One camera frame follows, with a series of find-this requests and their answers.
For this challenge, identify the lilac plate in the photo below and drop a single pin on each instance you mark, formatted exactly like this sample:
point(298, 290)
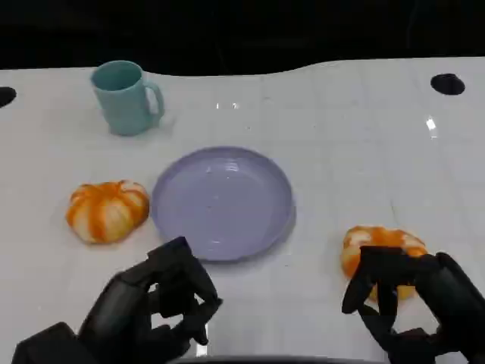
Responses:
point(223, 204)

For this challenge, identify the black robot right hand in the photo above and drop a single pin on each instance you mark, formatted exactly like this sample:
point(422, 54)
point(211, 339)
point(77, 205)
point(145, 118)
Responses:
point(451, 292)

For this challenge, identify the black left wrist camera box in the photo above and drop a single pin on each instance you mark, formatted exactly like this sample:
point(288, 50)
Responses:
point(49, 347)

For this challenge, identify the orange and white bread roll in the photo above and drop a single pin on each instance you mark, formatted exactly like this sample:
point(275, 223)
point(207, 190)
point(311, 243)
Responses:
point(379, 237)
point(106, 212)

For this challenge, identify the pale green mug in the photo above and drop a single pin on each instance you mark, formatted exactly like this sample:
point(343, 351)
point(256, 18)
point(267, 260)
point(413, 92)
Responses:
point(121, 106)

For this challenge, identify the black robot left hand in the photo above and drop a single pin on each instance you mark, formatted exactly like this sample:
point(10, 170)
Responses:
point(121, 307)

